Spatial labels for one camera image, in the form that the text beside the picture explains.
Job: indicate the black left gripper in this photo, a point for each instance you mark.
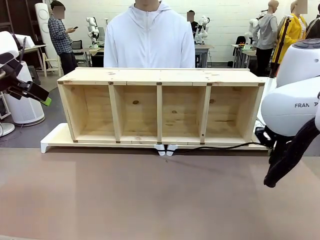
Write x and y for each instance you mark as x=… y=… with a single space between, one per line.
x=12 y=82

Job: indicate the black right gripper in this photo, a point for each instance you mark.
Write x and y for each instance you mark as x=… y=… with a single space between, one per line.
x=265 y=137

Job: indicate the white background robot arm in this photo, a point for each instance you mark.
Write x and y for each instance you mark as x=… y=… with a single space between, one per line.
x=93 y=30
x=253 y=27
x=202 y=27

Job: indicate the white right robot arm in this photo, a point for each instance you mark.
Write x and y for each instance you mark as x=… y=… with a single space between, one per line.
x=287 y=110

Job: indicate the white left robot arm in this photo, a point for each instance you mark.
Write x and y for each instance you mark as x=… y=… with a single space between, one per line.
x=7 y=42

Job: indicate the white cylindrical air purifier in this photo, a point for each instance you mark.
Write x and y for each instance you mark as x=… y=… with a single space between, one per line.
x=27 y=107

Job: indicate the small wooden stool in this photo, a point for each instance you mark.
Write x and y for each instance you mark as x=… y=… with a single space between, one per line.
x=52 y=65

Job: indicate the white round fan base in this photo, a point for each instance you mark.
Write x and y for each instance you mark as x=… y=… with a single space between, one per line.
x=6 y=128

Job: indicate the person in plaid shirt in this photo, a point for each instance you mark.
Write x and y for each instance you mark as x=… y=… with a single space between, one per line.
x=58 y=37

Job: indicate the black office chair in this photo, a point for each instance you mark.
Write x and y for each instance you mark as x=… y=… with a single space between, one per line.
x=78 y=47

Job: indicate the black tripod stand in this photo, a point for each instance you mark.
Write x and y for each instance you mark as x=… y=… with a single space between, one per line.
x=281 y=45

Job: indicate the mannequin in grey hoodie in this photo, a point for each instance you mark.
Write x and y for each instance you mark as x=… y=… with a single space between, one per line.
x=267 y=32

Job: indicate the grey background table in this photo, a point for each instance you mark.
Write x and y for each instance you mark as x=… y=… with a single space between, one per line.
x=203 y=51

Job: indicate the mannequin in yellow jacket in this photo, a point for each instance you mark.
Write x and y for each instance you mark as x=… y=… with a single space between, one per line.
x=296 y=27

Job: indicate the mannequin in dark jacket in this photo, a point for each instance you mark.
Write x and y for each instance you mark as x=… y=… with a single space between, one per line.
x=313 y=28

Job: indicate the wooden four-compartment shelf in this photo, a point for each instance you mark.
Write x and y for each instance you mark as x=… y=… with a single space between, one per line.
x=160 y=75

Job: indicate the person in white hoodie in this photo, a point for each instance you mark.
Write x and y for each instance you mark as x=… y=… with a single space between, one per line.
x=150 y=37

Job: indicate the person in black clothes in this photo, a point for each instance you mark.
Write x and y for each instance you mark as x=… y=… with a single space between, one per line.
x=193 y=27

